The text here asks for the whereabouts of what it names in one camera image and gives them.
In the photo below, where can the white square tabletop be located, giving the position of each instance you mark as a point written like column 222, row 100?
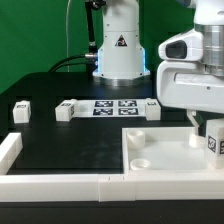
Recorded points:
column 165, row 150

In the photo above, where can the white U-shaped fence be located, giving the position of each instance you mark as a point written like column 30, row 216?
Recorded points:
column 99, row 187

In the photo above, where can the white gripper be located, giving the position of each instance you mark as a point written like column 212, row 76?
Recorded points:
column 191, row 75

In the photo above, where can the white marker base plate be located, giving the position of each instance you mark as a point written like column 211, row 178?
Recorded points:
column 110, row 108

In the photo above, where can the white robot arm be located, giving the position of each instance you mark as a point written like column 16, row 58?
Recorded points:
column 121, row 58

